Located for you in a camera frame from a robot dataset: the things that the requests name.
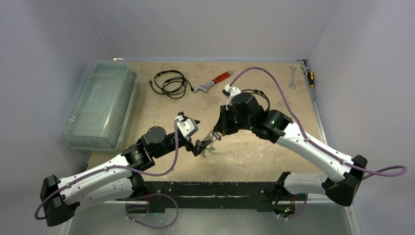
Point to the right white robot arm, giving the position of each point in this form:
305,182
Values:
340,175

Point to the clear plastic storage box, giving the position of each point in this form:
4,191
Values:
100,109

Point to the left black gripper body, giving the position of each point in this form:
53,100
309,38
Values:
189,146

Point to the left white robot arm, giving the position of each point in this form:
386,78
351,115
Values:
117,178

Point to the red handled adjustable wrench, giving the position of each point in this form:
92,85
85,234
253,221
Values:
211,83

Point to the silver open-end wrench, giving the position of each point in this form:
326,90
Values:
292,84

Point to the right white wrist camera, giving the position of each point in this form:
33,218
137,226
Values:
230,92

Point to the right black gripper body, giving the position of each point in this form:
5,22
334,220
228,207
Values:
222,122

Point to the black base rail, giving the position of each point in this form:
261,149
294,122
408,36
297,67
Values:
259,196

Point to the yellow black screwdriver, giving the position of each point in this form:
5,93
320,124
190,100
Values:
310,77

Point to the large metal key ring plate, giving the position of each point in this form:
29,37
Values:
211,137

